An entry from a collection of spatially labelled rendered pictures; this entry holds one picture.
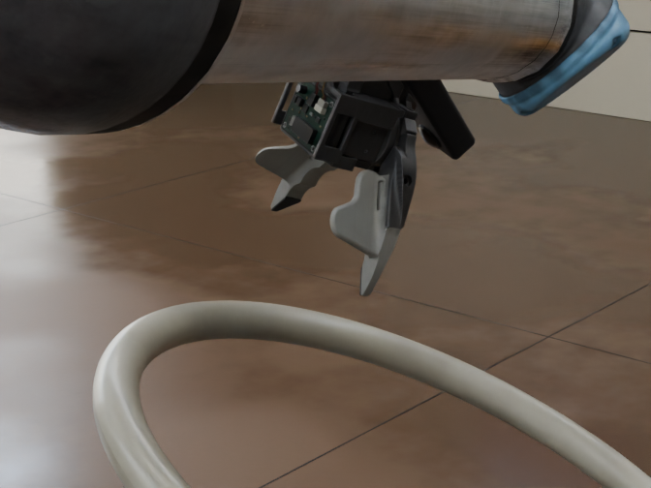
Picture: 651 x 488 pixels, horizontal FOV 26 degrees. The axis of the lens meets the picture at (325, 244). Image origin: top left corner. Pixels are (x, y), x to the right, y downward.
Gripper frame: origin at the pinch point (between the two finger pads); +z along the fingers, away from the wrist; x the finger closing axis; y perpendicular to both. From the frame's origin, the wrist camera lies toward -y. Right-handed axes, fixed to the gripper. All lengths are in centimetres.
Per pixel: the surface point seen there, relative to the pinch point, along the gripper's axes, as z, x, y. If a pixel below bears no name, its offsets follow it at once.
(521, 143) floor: 91, -444, -446
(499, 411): 7.3, 9.3, -16.6
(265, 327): 6.6, 1.0, 3.1
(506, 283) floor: 101, -267, -297
